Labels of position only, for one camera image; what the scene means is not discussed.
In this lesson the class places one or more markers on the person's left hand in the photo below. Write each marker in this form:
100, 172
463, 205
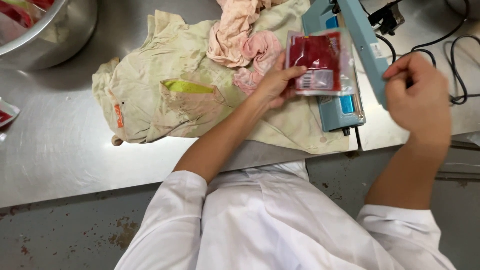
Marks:
275, 83

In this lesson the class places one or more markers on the person's right hand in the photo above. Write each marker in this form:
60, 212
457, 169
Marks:
416, 97

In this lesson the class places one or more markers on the person's right fingers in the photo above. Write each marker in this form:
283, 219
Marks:
402, 71

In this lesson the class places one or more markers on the blue impulse heat sealer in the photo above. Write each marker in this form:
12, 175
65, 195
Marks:
343, 63

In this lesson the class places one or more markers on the red clear food packet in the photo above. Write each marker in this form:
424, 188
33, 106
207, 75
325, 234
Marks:
321, 63

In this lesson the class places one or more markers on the black power plug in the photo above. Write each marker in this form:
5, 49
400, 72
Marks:
386, 17

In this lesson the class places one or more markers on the pink crumpled cloth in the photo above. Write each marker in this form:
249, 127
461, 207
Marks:
243, 43

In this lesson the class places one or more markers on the person's white coat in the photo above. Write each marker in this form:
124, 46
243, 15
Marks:
277, 221

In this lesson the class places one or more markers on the stained cream cloth garment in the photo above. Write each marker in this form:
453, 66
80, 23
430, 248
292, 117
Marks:
195, 86

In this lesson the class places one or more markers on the large steel mixing bowl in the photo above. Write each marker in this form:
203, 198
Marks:
41, 32

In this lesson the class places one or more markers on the red packet scrap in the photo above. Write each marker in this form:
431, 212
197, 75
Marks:
6, 112

